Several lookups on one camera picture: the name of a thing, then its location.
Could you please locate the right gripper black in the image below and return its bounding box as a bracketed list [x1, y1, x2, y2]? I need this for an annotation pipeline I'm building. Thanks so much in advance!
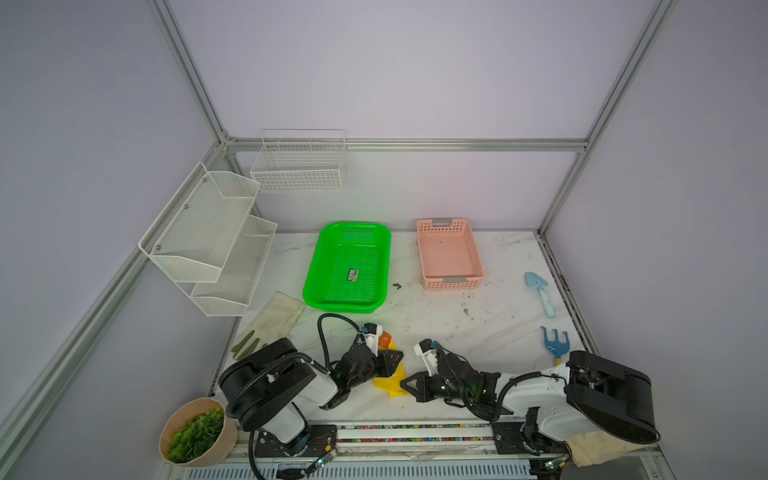
[397, 371, 472, 405]

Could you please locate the yellow paper napkin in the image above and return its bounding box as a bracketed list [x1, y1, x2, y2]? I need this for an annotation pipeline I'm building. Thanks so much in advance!
[373, 340, 407, 398]

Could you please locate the orange plastic spoon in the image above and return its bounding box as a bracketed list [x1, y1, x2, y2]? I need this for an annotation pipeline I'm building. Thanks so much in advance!
[378, 332, 392, 349]

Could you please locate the green plastic basket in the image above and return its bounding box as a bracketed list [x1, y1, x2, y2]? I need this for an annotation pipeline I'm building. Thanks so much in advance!
[302, 222, 392, 314]

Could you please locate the pink plastic basket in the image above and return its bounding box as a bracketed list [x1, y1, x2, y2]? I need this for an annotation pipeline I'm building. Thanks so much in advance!
[416, 218, 484, 291]

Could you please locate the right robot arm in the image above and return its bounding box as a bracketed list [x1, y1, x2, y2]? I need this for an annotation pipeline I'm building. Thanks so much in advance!
[400, 342, 661, 452]

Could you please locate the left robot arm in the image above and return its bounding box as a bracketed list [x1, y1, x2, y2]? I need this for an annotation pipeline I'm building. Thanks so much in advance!
[218, 313, 404, 479]

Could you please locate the blue yellow garden rake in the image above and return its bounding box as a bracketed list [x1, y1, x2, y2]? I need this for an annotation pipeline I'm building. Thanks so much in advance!
[541, 326, 570, 366]

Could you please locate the light blue garden trowel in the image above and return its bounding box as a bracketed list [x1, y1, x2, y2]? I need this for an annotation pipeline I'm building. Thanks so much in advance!
[524, 271, 557, 319]

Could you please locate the cream work glove right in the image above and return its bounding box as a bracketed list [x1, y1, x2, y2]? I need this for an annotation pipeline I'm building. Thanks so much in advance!
[565, 431, 645, 467]

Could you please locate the paper bag with greens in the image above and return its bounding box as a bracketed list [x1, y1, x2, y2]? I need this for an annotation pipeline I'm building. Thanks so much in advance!
[158, 397, 238, 468]

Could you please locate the white mesh two-tier shelf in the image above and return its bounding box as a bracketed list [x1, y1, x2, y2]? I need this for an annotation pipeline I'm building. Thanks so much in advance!
[138, 163, 277, 317]

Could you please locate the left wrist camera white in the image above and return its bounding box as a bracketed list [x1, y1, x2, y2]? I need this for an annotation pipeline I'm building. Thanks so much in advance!
[361, 323, 384, 357]

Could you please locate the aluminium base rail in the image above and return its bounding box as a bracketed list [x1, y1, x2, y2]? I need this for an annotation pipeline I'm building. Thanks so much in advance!
[254, 419, 565, 460]

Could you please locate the white wire basket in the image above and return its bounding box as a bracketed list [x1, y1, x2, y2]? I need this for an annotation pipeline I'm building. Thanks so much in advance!
[250, 129, 347, 194]

